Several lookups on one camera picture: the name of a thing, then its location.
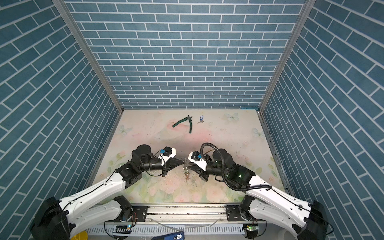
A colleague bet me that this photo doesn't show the white cable duct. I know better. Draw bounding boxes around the white cable duct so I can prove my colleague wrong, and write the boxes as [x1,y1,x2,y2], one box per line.
[87,224,245,237]

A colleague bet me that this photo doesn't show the yellow tape roll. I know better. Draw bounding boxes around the yellow tape roll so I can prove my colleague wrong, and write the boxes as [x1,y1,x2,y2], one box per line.
[71,231,88,240]

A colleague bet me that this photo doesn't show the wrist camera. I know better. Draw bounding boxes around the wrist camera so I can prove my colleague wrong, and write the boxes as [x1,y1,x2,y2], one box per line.
[158,147,177,166]
[188,151,208,171]

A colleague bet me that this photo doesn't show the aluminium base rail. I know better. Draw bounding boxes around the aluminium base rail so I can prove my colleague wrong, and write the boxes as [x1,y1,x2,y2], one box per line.
[61,202,310,230]

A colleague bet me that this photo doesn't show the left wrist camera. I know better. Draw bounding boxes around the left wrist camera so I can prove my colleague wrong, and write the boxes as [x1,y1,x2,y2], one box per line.
[158,147,177,166]

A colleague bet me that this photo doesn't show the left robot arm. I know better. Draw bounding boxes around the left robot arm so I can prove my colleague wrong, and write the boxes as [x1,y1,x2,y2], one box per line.
[30,145,184,240]

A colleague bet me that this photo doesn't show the blue device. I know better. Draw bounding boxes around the blue device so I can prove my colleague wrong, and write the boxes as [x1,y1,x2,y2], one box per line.
[151,232,185,240]

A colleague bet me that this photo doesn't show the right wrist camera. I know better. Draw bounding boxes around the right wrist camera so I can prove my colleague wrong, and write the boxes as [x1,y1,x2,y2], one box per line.
[188,151,208,171]

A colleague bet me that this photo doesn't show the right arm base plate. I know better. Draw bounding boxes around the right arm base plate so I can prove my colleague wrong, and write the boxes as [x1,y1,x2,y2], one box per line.
[225,205,252,222]

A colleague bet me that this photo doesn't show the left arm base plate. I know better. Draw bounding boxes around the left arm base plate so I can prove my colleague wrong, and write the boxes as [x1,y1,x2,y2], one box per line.
[127,206,149,223]

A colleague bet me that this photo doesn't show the blue tagged key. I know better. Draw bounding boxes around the blue tagged key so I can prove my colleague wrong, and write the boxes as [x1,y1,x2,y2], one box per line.
[198,115,204,124]

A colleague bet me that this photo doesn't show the metal key organizer ring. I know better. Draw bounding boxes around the metal key organizer ring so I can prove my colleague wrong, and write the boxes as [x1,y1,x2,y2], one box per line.
[182,160,191,184]

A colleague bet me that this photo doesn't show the green handled pliers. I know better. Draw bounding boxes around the green handled pliers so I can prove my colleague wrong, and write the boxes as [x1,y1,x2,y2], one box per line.
[172,115,193,134]

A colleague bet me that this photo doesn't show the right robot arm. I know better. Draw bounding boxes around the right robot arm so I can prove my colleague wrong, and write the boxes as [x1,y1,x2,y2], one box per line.
[188,143,334,240]

